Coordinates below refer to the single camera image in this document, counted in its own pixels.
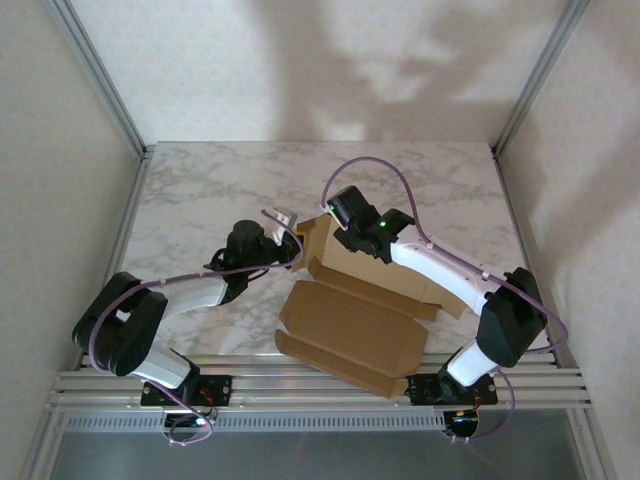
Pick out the brown cardboard paper box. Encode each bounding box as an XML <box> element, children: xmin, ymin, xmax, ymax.
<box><xmin>273</xmin><ymin>214</ymin><xmax>469</xmax><ymax>399</ymax></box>

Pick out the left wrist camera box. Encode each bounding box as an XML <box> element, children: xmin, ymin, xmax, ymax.
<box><xmin>261</xmin><ymin>207</ymin><xmax>300</xmax><ymax>240</ymax></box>

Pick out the left aluminium side rail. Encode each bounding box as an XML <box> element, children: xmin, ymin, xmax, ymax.
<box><xmin>74</xmin><ymin>149</ymin><xmax>151</xmax><ymax>371</ymax></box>

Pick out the aluminium side rail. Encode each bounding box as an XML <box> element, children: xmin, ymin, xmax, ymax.
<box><xmin>74</xmin><ymin>149</ymin><xmax>151</xmax><ymax>371</ymax></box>
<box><xmin>492</xmin><ymin>149</ymin><xmax>566</xmax><ymax>369</ymax></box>

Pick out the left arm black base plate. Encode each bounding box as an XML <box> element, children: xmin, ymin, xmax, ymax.
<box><xmin>140</xmin><ymin>374</ymin><xmax>234</xmax><ymax>407</ymax></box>

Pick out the aluminium rail frame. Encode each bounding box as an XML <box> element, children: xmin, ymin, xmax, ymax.
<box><xmin>47</xmin><ymin>352</ymin><xmax>594</xmax><ymax>414</ymax></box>

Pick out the right aluminium side rail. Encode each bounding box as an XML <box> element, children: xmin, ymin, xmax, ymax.
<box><xmin>492</xmin><ymin>149</ymin><xmax>566</xmax><ymax>369</ymax></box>

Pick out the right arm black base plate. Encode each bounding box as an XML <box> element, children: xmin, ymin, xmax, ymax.
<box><xmin>407</xmin><ymin>373</ymin><xmax>499</xmax><ymax>407</ymax></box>

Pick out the grey slotted cable duct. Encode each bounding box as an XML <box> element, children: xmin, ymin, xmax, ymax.
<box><xmin>59</xmin><ymin>412</ymin><xmax>451</xmax><ymax>434</ymax></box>

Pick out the left aluminium corner post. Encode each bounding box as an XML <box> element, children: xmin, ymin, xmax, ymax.
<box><xmin>47</xmin><ymin>0</ymin><xmax>154</xmax><ymax>159</ymax></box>

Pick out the aluminium corner post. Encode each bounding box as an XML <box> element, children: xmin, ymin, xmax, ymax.
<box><xmin>492</xmin><ymin>0</ymin><xmax>591</xmax><ymax>159</ymax></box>
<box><xmin>47</xmin><ymin>0</ymin><xmax>154</xmax><ymax>159</ymax></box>

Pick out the right aluminium corner post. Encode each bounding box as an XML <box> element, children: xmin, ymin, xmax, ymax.
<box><xmin>492</xmin><ymin>0</ymin><xmax>591</xmax><ymax>159</ymax></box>

